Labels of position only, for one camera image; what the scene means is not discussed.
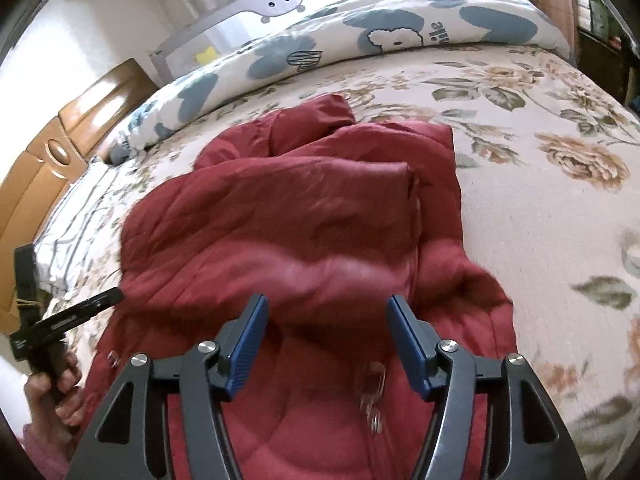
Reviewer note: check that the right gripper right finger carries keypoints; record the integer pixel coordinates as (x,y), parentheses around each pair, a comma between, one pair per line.
(496,410)

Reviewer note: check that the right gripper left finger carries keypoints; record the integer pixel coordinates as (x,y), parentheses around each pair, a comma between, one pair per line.
(164,416)

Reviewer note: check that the red quilted puffer jacket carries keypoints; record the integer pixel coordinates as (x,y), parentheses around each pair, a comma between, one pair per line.
(327,217)

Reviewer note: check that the person's left hand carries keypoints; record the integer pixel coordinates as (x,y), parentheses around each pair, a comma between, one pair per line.
(56,409)

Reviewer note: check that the striped pillow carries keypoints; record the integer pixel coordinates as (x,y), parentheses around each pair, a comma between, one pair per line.
(59,240)

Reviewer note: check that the wooden headboard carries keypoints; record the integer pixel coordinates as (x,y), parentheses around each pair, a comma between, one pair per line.
(56,157)

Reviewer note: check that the floral bed blanket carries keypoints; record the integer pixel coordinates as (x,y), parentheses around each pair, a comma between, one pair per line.
(548,169)

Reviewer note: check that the blue and white duvet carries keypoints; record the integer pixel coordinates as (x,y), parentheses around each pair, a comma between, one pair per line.
(338,32)

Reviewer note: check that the green white storage boxes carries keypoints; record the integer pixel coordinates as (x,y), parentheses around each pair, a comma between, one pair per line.
(594,17)

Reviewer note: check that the grey bed guard rail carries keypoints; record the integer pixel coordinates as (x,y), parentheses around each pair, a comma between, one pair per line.
(226,29)

